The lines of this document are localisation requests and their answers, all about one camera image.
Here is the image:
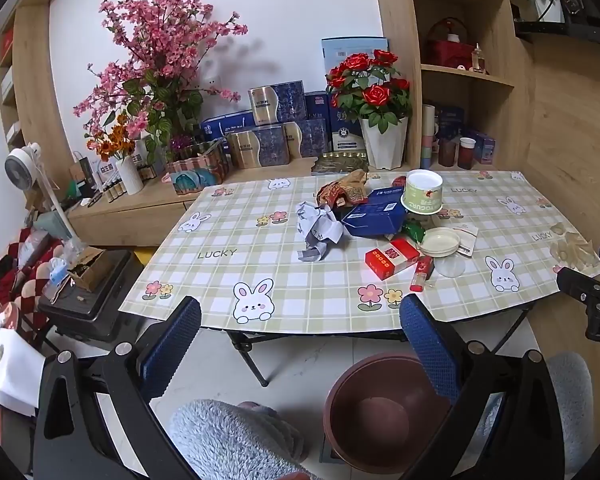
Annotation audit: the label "brown wrapper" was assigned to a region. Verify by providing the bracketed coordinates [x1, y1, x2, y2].
[330, 169, 370, 192]

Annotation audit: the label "checked bunny tablecloth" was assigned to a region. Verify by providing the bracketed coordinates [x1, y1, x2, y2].
[117, 169, 600, 335]

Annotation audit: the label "clear plastic lid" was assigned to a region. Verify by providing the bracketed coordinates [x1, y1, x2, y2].
[432, 256, 467, 279]

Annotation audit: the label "cream plastic lid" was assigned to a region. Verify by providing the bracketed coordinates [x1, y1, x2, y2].
[419, 226, 463, 257]

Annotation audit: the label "black hard case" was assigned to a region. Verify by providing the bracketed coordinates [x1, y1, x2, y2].
[37, 247, 151, 344]

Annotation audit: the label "purple box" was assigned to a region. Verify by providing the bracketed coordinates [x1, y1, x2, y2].
[467, 129, 497, 164]

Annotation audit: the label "blue flat carton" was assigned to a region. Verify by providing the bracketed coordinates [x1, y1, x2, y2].
[201, 110, 256, 142]

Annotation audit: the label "row of small brown bottles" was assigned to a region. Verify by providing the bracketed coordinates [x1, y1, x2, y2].
[97, 167, 159, 204]

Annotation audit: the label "red tube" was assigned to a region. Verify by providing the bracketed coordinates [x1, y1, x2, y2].
[411, 256, 435, 293]

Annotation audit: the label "white sachet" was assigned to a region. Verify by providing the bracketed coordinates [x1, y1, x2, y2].
[450, 225, 480, 256]

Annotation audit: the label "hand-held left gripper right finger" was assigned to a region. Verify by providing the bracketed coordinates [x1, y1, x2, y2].
[399, 294, 581, 480]

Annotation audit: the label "orange flowers in white vase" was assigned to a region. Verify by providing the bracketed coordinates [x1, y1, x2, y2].
[85, 115, 146, 196]

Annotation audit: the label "person's left leg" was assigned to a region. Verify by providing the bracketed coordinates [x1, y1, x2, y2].
[169, 399, 326, 480]

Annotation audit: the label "clear plastic bag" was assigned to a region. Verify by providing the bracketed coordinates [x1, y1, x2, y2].
[17, 230, 88, 306]

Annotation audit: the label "brown jar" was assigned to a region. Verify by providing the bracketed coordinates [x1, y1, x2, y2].
[439, 137, 459, 167]

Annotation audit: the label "white printed cloth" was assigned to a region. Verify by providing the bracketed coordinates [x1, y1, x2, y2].
[0, 305, 46, 417]

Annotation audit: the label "black folding table frame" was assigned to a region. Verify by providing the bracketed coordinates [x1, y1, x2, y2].
[224, 305, 536, 388]

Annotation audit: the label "red rose plant white pot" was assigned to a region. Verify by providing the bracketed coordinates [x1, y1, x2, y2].
[325, 49, 413, 170]

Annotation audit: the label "stack of pastel cups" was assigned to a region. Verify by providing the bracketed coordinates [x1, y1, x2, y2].
[421, 104, 437, 169]

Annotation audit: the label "white printed box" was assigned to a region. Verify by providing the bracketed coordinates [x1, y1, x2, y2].
[131, 139, 150, 171]
[96, 159, 118, 187]

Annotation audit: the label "red cigarette box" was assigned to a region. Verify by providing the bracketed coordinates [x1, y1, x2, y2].
[364, 238, 422, 281]

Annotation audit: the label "red basket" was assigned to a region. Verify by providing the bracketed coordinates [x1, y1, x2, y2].
[426, 17, 476, 69]

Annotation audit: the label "red cup white lid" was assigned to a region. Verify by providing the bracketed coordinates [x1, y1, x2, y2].
[457, 136, 477, 170]

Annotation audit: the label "green yogurt cup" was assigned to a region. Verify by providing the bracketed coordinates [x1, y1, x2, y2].
[400, 169, 445, 216]

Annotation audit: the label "white paper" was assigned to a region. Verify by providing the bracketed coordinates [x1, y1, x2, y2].
[295, 201, 346, 263]

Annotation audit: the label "wooden shelf unit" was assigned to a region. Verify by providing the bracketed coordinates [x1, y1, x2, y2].
[370, 0, 531, 171]

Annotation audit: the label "gold tray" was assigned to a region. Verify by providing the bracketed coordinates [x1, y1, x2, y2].
[311, 150, 370, 177]

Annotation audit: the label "maroon plastic bin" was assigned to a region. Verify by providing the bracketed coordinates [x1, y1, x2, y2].
[324, 351, 506, 477]

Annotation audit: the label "blue cardboard box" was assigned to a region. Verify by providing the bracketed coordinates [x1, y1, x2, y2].
[341, 187, 409, 239]

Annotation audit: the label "red argyle blanket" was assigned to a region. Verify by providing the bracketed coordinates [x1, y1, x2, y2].
[0, 227, 66, 343]

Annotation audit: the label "dark blue printed box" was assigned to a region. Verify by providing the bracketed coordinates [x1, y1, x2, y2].
[437, 106, 465, 141]

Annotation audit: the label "light blue tall box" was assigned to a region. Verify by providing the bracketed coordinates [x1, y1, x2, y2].
[321, 36, 389, 81]

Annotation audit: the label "black wall rack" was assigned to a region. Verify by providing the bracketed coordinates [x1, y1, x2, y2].
[512, 0, 600, 45]

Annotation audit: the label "dark blue small box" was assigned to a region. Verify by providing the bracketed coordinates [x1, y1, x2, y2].
[305, 91, 331, 121]

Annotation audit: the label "white fan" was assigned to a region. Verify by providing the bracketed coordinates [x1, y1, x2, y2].
[5, 142, 77, 241]

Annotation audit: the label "open cardboard box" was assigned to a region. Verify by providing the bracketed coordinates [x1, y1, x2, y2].
[65, 246, 114, 293]

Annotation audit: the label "gold blue gift box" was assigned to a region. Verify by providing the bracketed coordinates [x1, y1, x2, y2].
[226, 125, 291, 169]
[282, 119, 329, 159]
[247, 80, 306, 127]

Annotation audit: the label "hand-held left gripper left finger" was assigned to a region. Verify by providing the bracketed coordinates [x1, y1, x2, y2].
[32, 296, 203, 480]

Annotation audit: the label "small kraft paper bag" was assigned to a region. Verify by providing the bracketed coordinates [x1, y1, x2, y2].
[70, 152, 94, 187]

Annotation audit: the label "pink blossom arrangement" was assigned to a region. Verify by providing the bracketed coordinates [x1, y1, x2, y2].
[72, 0, 251, 161]

